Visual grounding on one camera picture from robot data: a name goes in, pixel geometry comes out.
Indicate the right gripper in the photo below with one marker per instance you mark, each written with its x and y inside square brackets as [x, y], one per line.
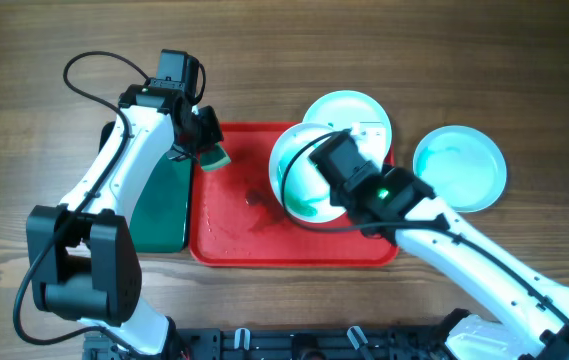
[337, 196]

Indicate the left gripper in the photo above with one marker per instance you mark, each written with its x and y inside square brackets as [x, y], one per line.
[213, 136]

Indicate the green scrub sponge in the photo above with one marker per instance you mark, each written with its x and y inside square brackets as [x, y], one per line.
[213, 158]

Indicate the white plate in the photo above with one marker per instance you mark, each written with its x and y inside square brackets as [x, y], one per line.
[307, 194]
[464, 167]
[340, 109]

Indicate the white plate top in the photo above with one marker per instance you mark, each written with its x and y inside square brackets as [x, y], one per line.
[340, 109]

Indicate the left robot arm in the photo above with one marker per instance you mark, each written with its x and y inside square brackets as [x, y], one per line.
[84, 274]

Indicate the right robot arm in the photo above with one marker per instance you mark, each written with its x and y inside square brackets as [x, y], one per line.
[531, 311]

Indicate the dark green tray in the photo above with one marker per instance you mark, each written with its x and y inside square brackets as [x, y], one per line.
[159, 221]

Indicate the red plastic tray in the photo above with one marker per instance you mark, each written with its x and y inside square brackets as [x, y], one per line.
[236, 220]

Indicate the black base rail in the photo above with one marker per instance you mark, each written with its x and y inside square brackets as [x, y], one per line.
[393, 343]

